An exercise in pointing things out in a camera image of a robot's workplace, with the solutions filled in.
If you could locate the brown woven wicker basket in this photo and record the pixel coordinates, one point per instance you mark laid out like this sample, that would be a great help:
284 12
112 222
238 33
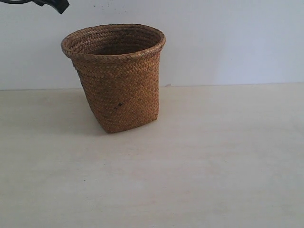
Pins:
118 68

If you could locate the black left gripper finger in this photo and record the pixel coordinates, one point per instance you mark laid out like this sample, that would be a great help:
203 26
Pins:
59 5

